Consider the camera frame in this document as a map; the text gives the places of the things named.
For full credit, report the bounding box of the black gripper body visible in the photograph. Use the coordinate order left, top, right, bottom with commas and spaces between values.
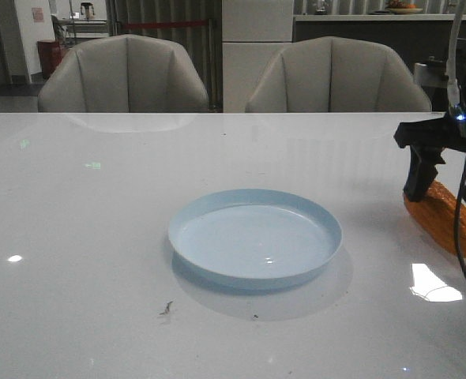
394, 82, 466, 152

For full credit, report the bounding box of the orange toy corn cob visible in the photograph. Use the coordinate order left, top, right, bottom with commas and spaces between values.
403, 181, 466, 258

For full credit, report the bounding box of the light blue round plate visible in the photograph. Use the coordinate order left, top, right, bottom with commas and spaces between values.
167, 189, 343, 291

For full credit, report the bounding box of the dark grey sideboard counter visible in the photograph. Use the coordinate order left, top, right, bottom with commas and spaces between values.
293, 14, 466, 111

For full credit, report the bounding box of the right beige upholstered chair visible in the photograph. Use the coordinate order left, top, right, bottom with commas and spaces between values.
245, 36, 431, 113

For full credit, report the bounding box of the beige upholstered chair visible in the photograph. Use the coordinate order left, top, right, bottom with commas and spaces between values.
245, 36, 431, 113
37, 34, 209, 113

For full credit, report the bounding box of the fruit bowl on counter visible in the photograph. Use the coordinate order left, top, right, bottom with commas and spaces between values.
385, 0, 423, 15

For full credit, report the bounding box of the white drawer cabinet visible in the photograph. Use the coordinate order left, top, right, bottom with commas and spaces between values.
222, 0, 294, 113

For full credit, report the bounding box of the left beige upholstered chair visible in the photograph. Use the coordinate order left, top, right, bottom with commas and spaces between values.
37, 34, 209, 113

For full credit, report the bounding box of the red bin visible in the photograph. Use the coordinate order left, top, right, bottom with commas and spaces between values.
37, 40, 66, 79

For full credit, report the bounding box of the white cable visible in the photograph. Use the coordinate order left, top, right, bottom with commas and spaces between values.
445, 0, 466, 110

